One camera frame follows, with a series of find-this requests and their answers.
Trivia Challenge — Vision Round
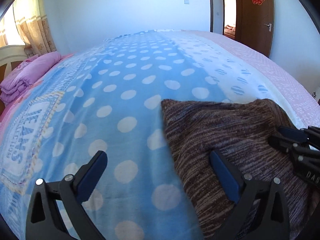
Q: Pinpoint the beige patterned curtain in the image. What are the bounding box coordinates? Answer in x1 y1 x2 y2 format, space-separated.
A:
13 0 56 57

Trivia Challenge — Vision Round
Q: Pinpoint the silver door handle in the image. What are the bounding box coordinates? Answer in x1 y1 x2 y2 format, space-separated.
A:
265 23 272 32

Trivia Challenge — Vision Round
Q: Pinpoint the brown knitted sweater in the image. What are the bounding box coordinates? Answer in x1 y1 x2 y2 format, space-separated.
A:
161 99 316 239

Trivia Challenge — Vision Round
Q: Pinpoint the brown wooden door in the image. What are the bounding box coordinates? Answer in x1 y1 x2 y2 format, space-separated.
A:
235 0 274 57

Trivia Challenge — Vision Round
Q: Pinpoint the folded purple blanket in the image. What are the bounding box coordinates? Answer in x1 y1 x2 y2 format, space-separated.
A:
1 51 62 105

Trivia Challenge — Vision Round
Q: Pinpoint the cream wooden headboard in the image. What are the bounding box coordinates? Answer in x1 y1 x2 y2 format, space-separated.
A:
0 45 27 76

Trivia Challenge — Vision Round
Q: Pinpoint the blue pink patterned bed sheet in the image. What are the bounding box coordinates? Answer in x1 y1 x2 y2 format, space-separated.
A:
1 30 319 239

